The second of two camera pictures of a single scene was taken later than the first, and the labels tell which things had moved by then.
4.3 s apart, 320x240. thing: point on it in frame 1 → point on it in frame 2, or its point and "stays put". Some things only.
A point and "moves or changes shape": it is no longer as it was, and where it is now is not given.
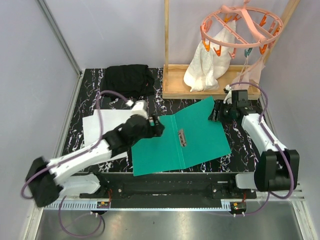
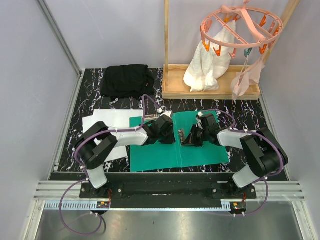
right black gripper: [218, 106] → [191, 140]
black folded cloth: [132, 81] stays put
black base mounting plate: [169, 190] stays put
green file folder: [190, 138] moves or changes shape
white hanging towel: [208, 66] stays put
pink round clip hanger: [239, 26] stays put
